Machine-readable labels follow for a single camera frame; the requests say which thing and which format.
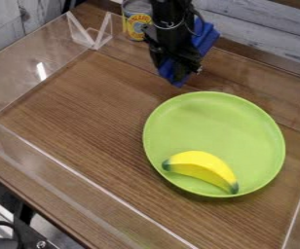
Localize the black metal table leg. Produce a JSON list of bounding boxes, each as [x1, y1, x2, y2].
[[14, 201, 35, 241]]

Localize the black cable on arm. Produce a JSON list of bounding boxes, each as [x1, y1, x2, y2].
[[182, 6, 206, 38]]

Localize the black cable lower left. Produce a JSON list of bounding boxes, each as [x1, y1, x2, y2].
[[0, 221, 26, 249]]

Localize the green plate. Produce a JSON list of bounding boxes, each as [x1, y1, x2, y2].
[[142, 91, 285, 197]]

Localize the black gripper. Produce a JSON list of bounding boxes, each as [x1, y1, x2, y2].
[[142, 18, 194, 82]]

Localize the clear acrylic corner bracket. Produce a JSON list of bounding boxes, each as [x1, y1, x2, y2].
[[67, 12, 114, 51]]

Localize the blue cross-shaped block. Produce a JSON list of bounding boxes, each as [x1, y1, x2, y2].
[[158, 18, 221, 88]]

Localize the yellow toy banana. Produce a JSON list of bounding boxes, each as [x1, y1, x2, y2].
[[162, 151, 240, 194]]

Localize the clear acrylic front wall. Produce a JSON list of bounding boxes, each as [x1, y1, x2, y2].
[[0, 125, 198, 249]]

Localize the yellow labelled tin can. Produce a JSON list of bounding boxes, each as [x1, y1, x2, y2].
[[122, 0, 153, 41]]

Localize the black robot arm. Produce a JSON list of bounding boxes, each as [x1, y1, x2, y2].
[[142, 0, 202, 86]]

